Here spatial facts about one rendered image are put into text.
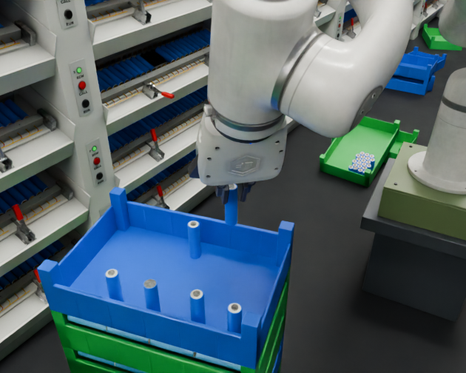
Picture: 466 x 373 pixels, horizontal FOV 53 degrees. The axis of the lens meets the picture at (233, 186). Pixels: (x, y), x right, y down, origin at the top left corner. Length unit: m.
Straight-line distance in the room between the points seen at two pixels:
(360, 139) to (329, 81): 1.60
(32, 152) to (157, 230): 0.39
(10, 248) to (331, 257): 0.89
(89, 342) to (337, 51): 0.53
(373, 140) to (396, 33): 1.57
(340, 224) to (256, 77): 1.24
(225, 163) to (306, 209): 1.15
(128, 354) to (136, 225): 0.22
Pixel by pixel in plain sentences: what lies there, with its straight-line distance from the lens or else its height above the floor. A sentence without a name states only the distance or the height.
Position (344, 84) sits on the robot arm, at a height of 0.85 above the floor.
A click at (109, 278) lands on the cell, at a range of 0.65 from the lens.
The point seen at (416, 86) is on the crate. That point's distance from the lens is 2.67.
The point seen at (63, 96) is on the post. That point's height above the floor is 0.59.
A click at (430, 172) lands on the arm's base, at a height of 0.38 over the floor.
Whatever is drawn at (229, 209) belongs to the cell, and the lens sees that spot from 0.66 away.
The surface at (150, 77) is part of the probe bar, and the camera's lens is 1.30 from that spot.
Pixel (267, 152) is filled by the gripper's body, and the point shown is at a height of 0.73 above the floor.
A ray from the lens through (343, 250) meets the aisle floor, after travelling 1.51.
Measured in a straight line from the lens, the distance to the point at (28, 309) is 1.27.
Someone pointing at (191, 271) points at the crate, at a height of 0.48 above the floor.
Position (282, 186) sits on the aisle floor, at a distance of 1.76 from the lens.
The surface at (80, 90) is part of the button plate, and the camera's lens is 1.09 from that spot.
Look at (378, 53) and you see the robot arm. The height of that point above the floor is 0.87.
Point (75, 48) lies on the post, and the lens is 1.07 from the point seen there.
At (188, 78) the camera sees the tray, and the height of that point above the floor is 0.49.
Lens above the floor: 0.99
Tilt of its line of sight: 35 degrees down
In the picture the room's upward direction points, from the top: straight up
